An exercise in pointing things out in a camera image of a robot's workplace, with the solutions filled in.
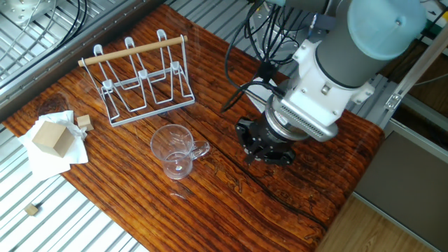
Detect clear glass cup with handle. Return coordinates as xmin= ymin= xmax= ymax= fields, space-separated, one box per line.
xmin=150 ymin=125 xmax=211 ymax=181

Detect white wire cup rack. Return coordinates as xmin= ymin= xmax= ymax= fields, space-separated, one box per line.
xmin=78 ymin=29 xmax=197 ymax=128

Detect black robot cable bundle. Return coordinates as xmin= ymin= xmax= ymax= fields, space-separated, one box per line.
xmin=222 ymin=0 xmax=296 ymax=114

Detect large wooden block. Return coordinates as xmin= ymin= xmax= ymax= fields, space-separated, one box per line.
xmin=31 ymin=120 xmax=75 ymax=158

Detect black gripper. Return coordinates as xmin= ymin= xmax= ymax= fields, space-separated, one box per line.
xmin=235 ymin=119 xmax=298 ymax=167

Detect crumpled white paper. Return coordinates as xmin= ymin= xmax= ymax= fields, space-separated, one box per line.
xmin=17 ymin=110 xmax=90 ymax=176

